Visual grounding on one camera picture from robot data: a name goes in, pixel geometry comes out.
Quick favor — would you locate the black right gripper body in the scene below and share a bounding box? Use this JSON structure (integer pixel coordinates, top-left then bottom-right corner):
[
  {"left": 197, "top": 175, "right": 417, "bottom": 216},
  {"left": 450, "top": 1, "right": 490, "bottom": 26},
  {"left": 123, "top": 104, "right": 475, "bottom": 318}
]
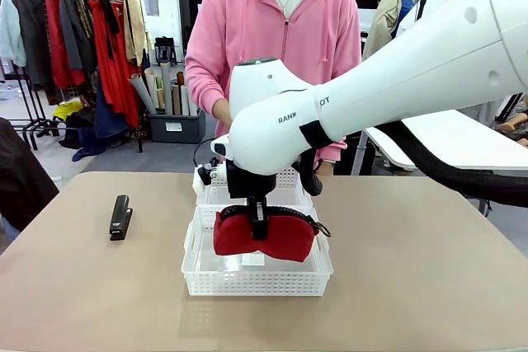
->
[{"left": 225, "top": 161, "right": 277, "bottom": 199}]

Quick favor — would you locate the red zippered pencil pouch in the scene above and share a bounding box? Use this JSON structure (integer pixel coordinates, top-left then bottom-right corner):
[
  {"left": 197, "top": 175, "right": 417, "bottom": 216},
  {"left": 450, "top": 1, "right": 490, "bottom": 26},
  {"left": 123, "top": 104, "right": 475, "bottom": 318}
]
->
[{"left": 212, "top": 203, "right": 332, "bottom": 263}]

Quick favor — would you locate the black stapler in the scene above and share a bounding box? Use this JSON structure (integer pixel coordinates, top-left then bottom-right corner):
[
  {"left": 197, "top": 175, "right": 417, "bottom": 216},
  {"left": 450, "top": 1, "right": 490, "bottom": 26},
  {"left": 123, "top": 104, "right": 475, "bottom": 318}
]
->
[{"left": 108, "top": 194, "right": 134, "bottom": 242}]

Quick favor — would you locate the person's left forearm pink sleeve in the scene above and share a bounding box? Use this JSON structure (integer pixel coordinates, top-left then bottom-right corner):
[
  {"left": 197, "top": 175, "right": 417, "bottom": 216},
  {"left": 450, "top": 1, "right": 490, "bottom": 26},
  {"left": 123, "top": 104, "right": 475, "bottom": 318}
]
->
[{"left": 319, "top": 137, "right": 348, "bottom": 162}]

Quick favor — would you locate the person's right forearm pink sleeve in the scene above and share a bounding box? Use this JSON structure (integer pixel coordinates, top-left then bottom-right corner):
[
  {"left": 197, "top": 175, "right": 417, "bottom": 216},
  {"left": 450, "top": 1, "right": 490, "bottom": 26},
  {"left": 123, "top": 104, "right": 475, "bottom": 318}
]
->
[{"left": 185, "top": 59, "right": 228, "bottom": 112}]

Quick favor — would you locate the person's right hand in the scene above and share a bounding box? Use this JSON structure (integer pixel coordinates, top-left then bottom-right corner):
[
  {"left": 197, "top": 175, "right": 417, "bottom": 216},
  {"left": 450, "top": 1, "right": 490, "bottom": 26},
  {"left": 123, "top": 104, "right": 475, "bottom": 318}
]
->
[{"left": 214, "top": 98, "right": 234, "bottom": 129}]

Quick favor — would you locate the white perforated plastic basket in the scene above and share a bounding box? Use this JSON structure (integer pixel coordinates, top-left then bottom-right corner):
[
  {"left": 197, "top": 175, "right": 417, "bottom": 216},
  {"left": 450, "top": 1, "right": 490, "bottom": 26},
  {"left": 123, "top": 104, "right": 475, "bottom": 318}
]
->
[
  {"left": 196, "top": 166, "right": 314, "bottom": 208},
  {"left": 180, "top": 204, "right": 334, "bottom": 298}
]

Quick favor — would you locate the grey storage bin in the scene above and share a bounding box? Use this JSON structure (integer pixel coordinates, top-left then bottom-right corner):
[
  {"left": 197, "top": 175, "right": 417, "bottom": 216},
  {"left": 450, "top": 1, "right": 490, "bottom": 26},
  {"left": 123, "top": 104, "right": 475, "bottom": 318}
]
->
[{"left": 147, "top": 108, "right": 206, "bottom": 145}]

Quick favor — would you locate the grey cardboard tube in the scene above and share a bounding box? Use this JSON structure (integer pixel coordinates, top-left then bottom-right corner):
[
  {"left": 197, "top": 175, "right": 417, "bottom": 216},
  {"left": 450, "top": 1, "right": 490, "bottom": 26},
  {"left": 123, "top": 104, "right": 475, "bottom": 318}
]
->
[{"left": 159, "top": 62, "right": 173, "bottom": 116}]

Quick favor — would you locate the cream paper roll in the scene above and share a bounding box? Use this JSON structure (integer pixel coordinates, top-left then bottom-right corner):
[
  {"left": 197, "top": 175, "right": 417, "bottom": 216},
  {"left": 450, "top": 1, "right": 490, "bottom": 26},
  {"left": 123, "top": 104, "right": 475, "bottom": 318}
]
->
[{"left": 144, "top": 67, "right": 160, "bottom": 108}]

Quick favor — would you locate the grey paper roll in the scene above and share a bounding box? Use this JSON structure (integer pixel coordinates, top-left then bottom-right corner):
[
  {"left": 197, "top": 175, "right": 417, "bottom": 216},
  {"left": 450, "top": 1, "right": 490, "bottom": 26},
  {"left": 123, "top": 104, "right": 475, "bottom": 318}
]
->
[{"left": 129, "top": 73, "right": 158, "bottom": 115}]

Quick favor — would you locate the person in pink hoodie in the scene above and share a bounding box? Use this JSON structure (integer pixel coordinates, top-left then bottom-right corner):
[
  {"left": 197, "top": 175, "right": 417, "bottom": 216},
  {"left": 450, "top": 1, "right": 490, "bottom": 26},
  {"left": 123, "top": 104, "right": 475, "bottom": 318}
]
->
[{"left": 185, "top": 0, "right": 364, "bottom": 171}]

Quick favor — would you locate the black folding stool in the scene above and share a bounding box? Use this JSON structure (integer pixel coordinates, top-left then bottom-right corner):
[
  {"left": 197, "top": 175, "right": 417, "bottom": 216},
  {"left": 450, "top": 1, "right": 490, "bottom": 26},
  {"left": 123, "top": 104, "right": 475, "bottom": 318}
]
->
[{"left": 154, "top": 36, "right": 178, "bottom": 67}]

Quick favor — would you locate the blue denim garment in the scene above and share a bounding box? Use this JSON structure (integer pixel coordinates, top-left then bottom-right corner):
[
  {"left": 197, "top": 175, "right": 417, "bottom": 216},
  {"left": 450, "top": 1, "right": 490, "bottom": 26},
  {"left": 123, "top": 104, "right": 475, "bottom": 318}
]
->
[{"left": 72, "top": 75, "right": 129, "bottom": 162}]

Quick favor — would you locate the red dress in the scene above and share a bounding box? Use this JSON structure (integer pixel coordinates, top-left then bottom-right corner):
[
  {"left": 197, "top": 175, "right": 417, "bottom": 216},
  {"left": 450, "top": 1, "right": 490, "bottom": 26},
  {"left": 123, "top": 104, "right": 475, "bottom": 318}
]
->
[{"left": 88, "top": 0, "right": 144, "bottom": 129}]

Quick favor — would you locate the beige jacket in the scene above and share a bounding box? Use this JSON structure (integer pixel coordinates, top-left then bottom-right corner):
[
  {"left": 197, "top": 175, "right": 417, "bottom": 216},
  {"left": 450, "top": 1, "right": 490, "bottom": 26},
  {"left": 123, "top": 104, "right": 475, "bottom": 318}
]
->
[{"left": 121, "top": 0, "right": 153, "bottom": 67}]

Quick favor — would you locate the yellow bag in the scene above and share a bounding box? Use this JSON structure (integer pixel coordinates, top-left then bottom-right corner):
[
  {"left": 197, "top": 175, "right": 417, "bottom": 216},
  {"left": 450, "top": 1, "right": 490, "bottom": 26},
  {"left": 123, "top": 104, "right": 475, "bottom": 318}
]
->
[{"left": 53, "top": 100, "right": 83, "bottom": 120}]

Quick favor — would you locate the white table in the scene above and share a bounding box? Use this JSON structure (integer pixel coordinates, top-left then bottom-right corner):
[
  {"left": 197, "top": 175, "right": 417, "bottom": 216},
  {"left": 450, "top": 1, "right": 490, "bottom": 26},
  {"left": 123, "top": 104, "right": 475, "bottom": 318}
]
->
[{"left": 362, "top": 110, "right": 528, "bottom": 171}]

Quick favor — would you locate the mannequin in beige trench coat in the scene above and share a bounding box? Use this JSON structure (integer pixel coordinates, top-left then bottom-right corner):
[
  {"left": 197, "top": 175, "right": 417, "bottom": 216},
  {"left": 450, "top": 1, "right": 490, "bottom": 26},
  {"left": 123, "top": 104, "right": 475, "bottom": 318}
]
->
[{"left": 362, "top": 0, "right": 417, "bottom": 60}]

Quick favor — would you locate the black scarf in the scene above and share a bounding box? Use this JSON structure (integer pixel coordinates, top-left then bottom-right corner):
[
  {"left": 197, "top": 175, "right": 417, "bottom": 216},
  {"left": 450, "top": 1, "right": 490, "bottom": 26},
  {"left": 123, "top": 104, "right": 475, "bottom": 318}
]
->
[{"left": 98, "top": 0, "right": 120, "bottom": 60}]

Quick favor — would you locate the dark cloth covered object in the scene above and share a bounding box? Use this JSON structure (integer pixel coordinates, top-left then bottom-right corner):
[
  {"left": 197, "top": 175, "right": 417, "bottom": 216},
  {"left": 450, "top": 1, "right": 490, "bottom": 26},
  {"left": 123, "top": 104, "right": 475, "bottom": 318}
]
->
[{"left": 0, "top": 116, "right": 61, "bottom": 232}]

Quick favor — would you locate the grey jacket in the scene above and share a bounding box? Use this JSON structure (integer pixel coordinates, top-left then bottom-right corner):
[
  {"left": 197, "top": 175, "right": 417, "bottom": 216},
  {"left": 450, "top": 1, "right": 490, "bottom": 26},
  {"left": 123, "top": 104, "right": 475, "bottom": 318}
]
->
[{"left": 59, "top": 0, "right": 98, "bottom": 73}]

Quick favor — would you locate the red coat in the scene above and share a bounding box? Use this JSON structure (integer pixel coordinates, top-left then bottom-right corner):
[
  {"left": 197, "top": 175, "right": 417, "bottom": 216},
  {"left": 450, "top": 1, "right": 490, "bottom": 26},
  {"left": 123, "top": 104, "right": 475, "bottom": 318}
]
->
[{"left": 45, "top": 0, "right": 86, "bottom": 90}]

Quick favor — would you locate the dark brown coat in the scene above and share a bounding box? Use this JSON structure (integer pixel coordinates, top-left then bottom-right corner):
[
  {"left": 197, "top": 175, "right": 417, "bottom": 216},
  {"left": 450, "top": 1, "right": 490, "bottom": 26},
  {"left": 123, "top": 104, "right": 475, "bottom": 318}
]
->
[{"left": 15, "top": 0, "right": 53, "bottom": 89}]

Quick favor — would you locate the light blue fuzzy coat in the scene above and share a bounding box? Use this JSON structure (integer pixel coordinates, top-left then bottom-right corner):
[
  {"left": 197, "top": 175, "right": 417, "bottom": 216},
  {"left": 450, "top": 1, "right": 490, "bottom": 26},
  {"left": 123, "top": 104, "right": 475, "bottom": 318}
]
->
[{"left": 0, "top": 0, "right": 28, "bottom": 68}]

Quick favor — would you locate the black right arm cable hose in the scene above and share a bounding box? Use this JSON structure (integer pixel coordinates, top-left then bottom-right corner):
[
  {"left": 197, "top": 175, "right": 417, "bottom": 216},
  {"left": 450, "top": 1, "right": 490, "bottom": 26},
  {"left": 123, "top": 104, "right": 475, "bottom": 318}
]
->
[{"left": 295, "top": 120, "right": 528, "bottom": 208}]

